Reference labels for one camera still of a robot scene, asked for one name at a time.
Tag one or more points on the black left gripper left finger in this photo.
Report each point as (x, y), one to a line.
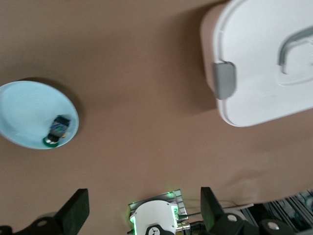
(73, 215)

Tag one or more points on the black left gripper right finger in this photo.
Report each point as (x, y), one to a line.
(212, 215)

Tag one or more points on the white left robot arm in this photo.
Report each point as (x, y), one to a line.
(151, 213)

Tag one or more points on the light blue plate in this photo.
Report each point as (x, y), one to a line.
(27, 110)

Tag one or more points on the white lidded container box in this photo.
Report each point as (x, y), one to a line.
(256, 73)

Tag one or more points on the aluminium profile frame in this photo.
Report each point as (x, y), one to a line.
(293, 208)

